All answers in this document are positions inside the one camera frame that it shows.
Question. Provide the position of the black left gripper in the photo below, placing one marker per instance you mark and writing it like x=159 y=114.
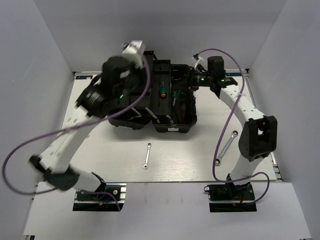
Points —
x=143 y=74

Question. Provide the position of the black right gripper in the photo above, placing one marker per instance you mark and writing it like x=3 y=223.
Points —
x=193 y=76

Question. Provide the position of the green screwdriver orange cap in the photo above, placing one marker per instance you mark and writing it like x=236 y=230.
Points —
x=163 y=91

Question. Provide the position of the small green stubby screwdriver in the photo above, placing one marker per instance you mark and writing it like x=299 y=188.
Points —
x=175 y=95

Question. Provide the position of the black plastic toolbox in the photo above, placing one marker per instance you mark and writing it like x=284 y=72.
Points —
x=160 y=111

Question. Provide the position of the large silver ratchet wrench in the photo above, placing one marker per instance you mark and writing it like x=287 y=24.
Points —
x=220 y=156

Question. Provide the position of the small silver ratchet wrench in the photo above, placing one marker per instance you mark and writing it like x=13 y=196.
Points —
x=145 y=166

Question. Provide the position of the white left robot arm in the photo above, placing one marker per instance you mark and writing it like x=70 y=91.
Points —
x=98 y=102

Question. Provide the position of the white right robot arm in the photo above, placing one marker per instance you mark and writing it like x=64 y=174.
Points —
x=258 y=137

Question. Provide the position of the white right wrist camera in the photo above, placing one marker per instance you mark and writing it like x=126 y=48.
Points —
x=198 y=59

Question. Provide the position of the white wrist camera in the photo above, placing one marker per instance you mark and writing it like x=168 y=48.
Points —
x=133 y=52
x=198 y=59

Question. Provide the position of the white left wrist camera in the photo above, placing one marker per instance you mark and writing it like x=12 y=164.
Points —
x=133 y=52

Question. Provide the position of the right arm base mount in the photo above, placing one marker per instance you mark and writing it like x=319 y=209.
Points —
x=229 y=198

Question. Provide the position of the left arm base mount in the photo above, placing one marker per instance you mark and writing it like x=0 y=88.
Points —
x=111 y=199

